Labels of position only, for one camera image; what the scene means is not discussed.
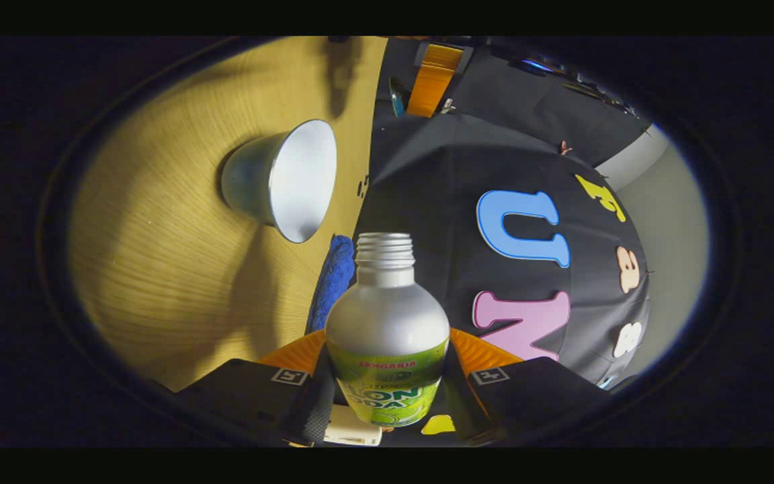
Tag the orange cloth clip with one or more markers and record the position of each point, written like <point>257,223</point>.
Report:
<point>565,147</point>

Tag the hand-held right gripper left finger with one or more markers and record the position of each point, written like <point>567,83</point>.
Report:
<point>313,410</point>

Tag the silver green label water bottle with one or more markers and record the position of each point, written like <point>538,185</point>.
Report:
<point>387,323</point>

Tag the white toaster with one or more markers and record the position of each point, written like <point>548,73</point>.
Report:
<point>353,427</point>

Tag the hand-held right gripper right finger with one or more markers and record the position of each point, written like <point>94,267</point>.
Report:
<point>461,403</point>

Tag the blue towel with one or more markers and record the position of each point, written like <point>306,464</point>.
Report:
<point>334,275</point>

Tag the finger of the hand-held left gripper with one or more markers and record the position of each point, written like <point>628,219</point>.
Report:
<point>434,84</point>

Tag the white cloth clip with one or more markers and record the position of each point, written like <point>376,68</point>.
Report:
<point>447,105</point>

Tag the black backdrop cloth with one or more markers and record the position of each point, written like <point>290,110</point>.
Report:
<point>427,175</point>

